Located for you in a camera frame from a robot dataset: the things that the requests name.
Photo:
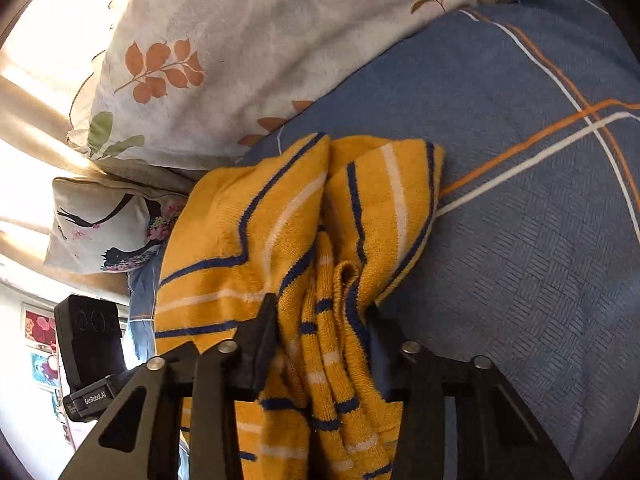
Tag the beige curtain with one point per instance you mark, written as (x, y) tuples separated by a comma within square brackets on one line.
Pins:
[(35, 125)]

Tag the leaf print white pillow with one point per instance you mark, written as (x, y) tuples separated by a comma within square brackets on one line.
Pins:
[(260, 45)]

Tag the yellow striped knit sweater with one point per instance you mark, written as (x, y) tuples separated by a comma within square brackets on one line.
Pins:
[(300, 240)]

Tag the figure print white cushion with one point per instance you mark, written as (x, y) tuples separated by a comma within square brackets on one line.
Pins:
[(100, 225)]

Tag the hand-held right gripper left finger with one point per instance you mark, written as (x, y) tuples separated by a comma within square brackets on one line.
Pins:
[(257, 345)]

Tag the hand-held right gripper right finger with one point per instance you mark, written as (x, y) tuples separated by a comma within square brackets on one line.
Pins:
[(395, 360)]

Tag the red flower wall poster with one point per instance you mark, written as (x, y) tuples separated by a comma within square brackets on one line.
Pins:
[(39, 327)]

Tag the blue plaid blanket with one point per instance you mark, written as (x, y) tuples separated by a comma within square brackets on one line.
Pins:
[(525, 240)]

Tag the blue wall poster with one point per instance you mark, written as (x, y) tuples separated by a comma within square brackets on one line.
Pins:
[(45, 370)]

